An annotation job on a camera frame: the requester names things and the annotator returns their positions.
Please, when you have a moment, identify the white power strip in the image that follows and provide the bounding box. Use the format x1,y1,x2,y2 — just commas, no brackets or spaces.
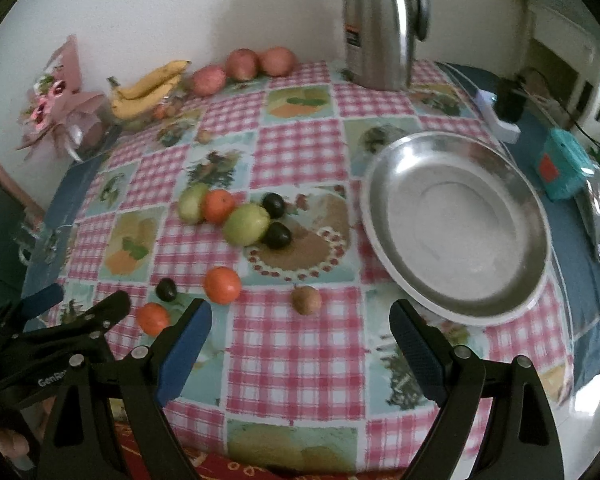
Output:
473,90,522,144

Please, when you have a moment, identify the pink flower bouquet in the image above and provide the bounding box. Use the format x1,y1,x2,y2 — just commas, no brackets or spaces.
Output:
18,35,107,162

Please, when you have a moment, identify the teal plastic box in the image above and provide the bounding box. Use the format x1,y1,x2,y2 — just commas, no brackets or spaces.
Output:
535,128,595,200

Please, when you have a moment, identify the small brown longan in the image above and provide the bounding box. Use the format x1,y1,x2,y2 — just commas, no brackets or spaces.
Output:
196,129,213,144

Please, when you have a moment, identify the upper banana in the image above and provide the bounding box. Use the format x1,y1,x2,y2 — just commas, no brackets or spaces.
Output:
108,60,189,100

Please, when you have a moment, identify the steel round tray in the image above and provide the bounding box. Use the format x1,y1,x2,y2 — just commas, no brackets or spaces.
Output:
360,131,552,326

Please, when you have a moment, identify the steel thermos jug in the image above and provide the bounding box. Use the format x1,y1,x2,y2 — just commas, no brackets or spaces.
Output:
343,0,430,91

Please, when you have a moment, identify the middle red apple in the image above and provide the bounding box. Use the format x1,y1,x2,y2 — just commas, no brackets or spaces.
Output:
225,49,259,82

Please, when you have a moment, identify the large green mango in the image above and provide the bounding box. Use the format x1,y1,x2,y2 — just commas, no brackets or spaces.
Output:
223,203,271,247

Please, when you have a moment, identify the small dark plum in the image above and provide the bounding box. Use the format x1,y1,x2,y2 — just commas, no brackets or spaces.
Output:
155,278,178,302

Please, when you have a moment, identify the white plastic rack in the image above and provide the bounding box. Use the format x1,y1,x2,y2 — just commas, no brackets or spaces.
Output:
528,0,600,142

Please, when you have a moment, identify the left red apple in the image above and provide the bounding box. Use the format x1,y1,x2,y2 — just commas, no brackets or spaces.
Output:
190,65,226,98

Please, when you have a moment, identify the brown kiwi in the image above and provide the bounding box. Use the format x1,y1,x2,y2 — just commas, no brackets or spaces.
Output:
290,286,322,315

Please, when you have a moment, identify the smartphone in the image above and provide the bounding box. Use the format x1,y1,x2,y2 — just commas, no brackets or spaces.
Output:
574,165,600,264

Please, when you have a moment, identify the orange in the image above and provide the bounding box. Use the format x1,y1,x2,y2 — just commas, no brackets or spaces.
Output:
202,266,242,306
135,302,171,337
202,188,236,226

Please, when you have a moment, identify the black power cable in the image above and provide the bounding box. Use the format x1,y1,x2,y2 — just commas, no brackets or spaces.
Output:
526,66,600,162

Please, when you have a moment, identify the black power adapter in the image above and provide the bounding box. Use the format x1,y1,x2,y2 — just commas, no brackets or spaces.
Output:
494,77,527,124

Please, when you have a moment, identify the small green mango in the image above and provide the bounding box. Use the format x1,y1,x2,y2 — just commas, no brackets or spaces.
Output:
178,182,209,224

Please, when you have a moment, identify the red apple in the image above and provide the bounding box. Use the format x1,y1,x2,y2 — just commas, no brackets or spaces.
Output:
225,49,259,82
190,65,226,98
259,47,297,77

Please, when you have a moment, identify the lower banana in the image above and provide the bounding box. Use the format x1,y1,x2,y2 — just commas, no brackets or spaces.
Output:
108,75,182,120

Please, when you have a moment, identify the blue bed sheet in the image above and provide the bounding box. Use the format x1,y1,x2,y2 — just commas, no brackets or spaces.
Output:
22,62,600,391

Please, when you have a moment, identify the glass fruit bowl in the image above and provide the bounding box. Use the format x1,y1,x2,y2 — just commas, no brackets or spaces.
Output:
112,92,184,131

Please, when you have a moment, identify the right red apple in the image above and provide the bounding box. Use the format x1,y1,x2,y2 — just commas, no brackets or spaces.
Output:
259,47,297,77

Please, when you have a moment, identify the checkered fruit tablecloth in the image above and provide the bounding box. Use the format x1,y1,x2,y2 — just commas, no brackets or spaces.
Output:
38,58,577,476

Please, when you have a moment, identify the banana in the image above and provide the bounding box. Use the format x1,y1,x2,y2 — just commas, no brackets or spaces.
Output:
108,60,189,100
108,75,182,120

